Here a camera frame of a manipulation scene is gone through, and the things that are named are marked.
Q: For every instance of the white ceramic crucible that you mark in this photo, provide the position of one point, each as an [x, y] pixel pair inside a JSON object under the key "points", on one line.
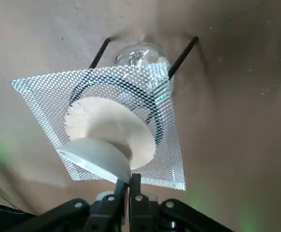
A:
{"points": [[101, 108]]}

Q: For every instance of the black tripod stand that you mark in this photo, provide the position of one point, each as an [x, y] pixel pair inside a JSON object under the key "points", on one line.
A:
{"points": [[183, 56]]}

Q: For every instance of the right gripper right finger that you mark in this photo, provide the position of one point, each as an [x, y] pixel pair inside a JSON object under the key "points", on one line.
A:
{"points": [[150, 217]]}

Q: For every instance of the clear glass alcohol lamp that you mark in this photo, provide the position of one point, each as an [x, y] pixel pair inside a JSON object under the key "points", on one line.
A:
{"points": [[135, 52]]}

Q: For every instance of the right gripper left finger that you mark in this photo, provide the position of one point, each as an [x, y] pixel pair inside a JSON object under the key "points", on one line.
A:
{"points": [[82, 217]]}

